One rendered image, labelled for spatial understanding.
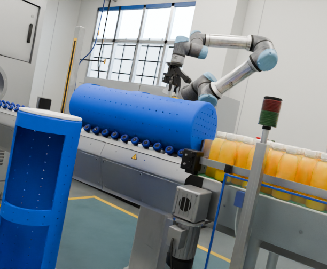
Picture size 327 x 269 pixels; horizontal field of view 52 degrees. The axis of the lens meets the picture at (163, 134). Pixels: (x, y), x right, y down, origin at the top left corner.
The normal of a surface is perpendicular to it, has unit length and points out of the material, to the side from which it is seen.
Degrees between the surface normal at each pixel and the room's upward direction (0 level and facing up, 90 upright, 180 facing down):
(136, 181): 110
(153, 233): 90
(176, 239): 90
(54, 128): 90
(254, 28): 90
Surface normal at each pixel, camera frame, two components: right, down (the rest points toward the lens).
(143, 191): -0.58, 0.27
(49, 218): 0.73, 0.22
